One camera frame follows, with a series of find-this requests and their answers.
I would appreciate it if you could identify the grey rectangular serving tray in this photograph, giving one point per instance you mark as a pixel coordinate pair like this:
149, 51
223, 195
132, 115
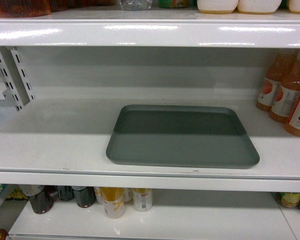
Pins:
181, 136

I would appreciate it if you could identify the white labelled drink bottle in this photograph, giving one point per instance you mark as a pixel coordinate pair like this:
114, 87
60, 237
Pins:
142, 199

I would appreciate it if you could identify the orange white drink bottle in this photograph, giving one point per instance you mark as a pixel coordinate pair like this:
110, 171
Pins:
112, 200

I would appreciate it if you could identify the white upper shelf board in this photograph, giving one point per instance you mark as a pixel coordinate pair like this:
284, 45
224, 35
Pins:
157, 27

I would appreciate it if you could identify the white shelf board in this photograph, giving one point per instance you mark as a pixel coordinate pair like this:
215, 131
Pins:
157, 27
63, 142
211, 221

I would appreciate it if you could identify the white middle shelf board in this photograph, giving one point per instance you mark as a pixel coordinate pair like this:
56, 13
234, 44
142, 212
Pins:
63, 142

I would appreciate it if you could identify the dark tea bottle right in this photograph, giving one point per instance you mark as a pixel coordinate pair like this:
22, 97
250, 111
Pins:
84, 196

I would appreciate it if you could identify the dark tea bottle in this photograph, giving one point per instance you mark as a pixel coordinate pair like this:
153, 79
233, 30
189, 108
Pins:
40, 199
84, 196
65, 193

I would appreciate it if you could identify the dark tea bottle middle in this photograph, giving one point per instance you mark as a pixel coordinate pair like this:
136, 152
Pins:
65, 193

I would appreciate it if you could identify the clear water bottle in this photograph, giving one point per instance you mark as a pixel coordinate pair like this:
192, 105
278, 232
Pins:
136, 5

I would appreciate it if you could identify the white cup left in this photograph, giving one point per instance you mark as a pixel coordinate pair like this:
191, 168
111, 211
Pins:
217, 6

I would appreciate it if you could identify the peach juice bottle rear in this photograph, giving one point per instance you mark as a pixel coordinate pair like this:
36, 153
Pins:
281, 66

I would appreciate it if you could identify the dark tea bottle left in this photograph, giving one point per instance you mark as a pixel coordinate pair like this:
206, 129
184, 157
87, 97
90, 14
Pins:
40, 199

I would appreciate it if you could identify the white lower shelf board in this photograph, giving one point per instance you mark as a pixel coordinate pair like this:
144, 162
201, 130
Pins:
211, 221

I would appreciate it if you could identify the white cup middle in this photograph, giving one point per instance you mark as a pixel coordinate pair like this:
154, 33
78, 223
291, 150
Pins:
258, 7

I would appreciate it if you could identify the peach juice bottle middle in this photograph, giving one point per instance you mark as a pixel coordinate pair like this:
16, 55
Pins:
287, 94

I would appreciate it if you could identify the white slotted shelf upright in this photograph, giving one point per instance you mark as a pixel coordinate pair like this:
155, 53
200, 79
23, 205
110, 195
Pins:
13, 87

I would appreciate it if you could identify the brown snack package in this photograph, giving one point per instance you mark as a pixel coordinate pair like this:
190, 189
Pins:
24, 8

